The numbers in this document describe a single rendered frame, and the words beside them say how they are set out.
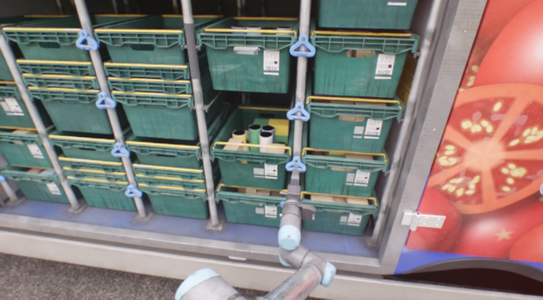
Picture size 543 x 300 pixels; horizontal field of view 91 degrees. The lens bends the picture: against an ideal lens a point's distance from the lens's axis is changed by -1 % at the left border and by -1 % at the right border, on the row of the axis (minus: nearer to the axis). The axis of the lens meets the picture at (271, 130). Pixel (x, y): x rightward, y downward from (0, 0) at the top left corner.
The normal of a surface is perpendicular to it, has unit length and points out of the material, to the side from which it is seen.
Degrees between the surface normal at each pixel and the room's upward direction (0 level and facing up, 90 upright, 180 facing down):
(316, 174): 94
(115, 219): 0
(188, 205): 91
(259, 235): 0
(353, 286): 90
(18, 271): 0
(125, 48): 94
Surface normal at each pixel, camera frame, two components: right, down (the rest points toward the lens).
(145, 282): 0.00, -0.88
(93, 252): -0.13, 0.47
